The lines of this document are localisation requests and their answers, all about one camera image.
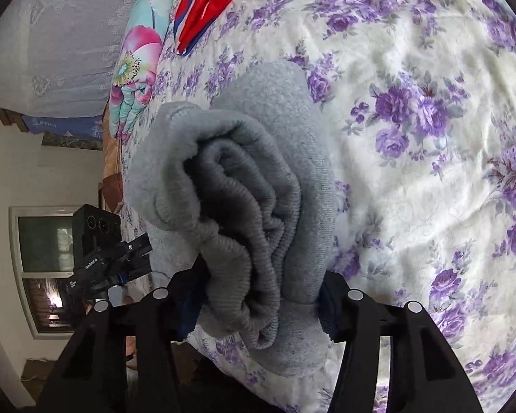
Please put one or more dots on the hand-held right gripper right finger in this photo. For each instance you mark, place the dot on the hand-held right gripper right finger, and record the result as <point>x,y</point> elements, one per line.
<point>327,309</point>

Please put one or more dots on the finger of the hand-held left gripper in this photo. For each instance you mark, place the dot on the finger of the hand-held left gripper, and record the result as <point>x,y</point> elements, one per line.
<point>133,269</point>
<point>135,246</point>

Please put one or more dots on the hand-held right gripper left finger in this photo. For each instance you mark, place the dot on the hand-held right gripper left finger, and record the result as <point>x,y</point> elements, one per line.
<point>189,305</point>

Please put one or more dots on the grey sweatshirt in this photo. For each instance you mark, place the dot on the grey sweatshirt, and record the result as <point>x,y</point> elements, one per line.
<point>241,180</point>

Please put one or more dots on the white framed window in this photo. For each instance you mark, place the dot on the white framed window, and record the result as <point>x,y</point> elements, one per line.
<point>43,245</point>

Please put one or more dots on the green picture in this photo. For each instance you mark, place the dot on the green picture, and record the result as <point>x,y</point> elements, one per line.
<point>69,141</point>

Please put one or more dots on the blue printed banner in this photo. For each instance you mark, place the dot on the blue printed banner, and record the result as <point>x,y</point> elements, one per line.
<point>60,124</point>

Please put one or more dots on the brown wooden furniture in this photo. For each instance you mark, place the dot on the brown wooden furniture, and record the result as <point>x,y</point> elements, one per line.
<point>6,116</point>

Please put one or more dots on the folded floral quilt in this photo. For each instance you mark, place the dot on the folded floral quilt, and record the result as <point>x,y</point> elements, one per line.
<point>137,60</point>

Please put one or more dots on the white lace cover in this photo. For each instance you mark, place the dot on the white lace cover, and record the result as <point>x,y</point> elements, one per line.
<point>60,43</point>

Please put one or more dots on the red garment with striped band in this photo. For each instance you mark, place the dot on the red garment with striped band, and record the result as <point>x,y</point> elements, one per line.
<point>215,4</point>

